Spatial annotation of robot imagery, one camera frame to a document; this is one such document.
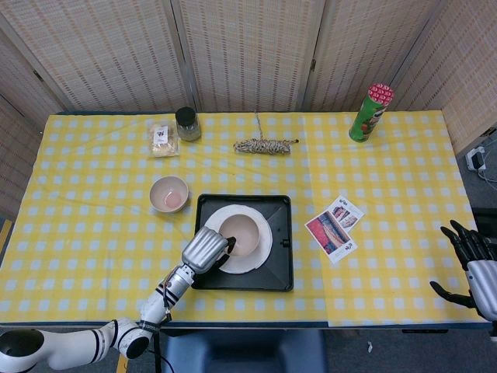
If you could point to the white paper plate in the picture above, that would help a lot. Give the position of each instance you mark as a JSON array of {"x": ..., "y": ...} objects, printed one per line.
[{"x": 260, "y": 256}]

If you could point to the yellow checked tablecloth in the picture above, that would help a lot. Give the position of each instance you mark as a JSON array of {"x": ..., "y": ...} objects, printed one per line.
[
  {"x": 97, "y": 233},
  {"x": 407, "y": 175}
]

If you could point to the black plastic tray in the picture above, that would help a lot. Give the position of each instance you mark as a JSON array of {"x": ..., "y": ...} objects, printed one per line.
[{"x": 281, "y": 268}]

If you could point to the glass jar black lid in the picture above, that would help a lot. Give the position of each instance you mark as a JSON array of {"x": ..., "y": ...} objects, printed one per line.
[{"x": 188, "y": 124}]

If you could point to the white paper scrap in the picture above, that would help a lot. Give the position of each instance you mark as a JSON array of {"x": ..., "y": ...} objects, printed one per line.
[{"x": 369, "y": 346}]

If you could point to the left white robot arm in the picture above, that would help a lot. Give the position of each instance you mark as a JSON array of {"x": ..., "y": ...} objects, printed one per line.
[{"x": 77, "y": 342}]

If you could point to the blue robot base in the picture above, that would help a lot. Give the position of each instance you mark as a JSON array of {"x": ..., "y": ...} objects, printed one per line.
[{"x": 240, "y": 349}]

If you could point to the white postcard with drawings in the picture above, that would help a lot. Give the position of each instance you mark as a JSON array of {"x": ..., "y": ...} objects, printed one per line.
[{"x": 349, "y": 211}]

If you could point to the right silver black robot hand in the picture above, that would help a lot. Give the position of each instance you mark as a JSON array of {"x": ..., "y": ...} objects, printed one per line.
[{"x": 481, "y": 279}]

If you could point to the beige plastic bowl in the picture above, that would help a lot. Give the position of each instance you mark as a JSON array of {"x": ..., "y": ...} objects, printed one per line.
[
  {"x": 242, "y": 233},
  {"x": 169, "y": 194}
]

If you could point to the woven folding screen panel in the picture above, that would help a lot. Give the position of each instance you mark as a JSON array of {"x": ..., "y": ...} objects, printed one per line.
[
  {"x": 15, "y": 136},
  {"x": 365, "y": 42},
  {"x": 248, "y": 54},
  {"x": 466, "y": 77},
  {"x": 105, "y": 54}
]

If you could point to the green chips can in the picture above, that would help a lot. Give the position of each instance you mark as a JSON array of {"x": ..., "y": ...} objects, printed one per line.
[{"x": 367, "y": 120}]

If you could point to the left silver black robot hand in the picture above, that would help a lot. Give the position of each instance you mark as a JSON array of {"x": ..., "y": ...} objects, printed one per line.
[{"x": 202, "y": 248}]

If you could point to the clear snack bag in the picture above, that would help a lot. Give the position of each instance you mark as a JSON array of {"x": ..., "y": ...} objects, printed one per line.
[{"x": 165, "y": 140}]

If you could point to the postcard with red picture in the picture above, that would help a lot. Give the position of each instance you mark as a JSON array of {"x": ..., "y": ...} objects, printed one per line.
[{"x": 328, "y": 235}]

